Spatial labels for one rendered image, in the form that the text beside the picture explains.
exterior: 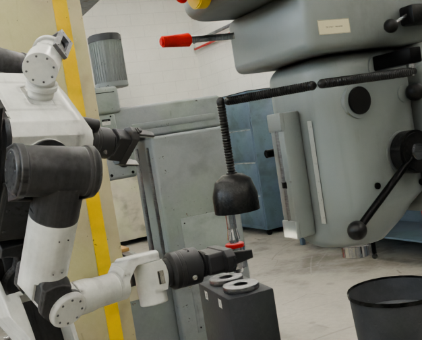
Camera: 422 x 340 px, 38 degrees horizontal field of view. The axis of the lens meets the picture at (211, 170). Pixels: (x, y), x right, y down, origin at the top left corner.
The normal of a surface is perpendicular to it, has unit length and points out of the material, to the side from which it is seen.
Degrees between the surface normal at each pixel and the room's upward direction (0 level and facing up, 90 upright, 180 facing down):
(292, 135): 90
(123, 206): 90
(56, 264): 120
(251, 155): 90
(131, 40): 90
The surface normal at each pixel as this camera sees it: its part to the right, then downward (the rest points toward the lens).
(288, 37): -0.88, 0.17
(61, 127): 0.50, -0.28
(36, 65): 0.07, 0.51
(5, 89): 0.24, -0.84
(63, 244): 0.67, 0.44
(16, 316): 0.50, -0.51
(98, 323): 0.44, -0.01
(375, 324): -0.68, 0.22
